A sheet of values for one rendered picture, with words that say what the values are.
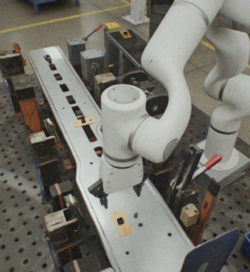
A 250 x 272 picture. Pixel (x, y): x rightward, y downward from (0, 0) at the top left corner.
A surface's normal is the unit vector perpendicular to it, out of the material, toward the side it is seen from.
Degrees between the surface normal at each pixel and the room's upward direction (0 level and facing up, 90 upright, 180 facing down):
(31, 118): 90
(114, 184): 92
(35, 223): 0
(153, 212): 0
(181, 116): 61
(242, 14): 95
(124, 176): 91
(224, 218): 0
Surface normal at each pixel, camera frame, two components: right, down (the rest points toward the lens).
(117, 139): -0.52, 0.58
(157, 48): -0.37, -0.29
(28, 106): 0.42, 0.62
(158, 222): 0.03, -0.73
